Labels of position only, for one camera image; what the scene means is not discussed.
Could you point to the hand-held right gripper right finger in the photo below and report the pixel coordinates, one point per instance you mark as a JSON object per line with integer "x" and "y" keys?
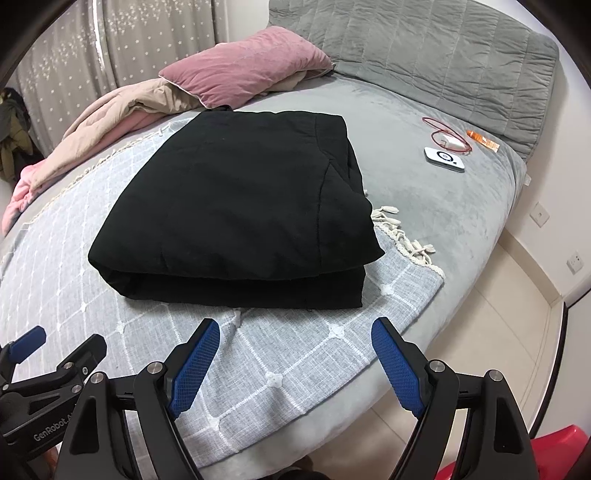
{"x": 397, "y": 369}

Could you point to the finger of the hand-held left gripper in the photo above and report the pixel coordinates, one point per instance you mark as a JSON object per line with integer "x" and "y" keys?
{"x": 27, "y": 344}
{"x": 78, "y": 364}

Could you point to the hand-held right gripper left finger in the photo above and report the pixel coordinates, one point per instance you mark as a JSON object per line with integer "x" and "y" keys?
{"x": 194, "y": 369}

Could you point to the black padded garment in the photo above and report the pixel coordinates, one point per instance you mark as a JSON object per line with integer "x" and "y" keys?
{"x": 231, "y": 207}

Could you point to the dark hanging clothes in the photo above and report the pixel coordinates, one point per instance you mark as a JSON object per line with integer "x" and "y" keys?
{"x": 11, "y": 134}

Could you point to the grey checked fringed blanket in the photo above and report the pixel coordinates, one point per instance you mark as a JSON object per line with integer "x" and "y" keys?
{"x": 286, "y": 360}

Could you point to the grey bed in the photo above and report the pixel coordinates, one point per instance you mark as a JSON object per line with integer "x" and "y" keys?
{"x": 438, "y": 207}

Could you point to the red plastic stool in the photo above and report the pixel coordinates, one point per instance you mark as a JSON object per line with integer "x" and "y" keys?
{"x": 554, "y": 450}

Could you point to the white square device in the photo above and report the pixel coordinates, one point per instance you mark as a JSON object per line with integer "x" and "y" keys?
{"x": 443, "y": 159}

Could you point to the beige and pink quilt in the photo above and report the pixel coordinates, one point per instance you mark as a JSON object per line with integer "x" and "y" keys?
{"x": 92, "y": 129}

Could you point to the white charger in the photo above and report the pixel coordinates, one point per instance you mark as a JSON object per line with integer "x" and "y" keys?
{"x": 455, "y": 144}

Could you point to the orange tube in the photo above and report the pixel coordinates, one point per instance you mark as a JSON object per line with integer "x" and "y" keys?
{"x": 482, "y": 141}

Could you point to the pink velvet pillow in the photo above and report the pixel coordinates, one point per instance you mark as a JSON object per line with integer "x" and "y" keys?
{"x": 244, "y": 64}

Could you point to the grey quilted headboard cushion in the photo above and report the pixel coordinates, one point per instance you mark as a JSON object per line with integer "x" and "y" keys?
{"x": 415, "y": 55}

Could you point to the grey dotted curtain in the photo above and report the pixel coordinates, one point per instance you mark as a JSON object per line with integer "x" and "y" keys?
{"x": 138, "y": 41}

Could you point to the white wall socket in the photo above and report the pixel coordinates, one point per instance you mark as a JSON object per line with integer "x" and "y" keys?
{"x": 539, "y": 215}
{"x": 575, "y": 264}

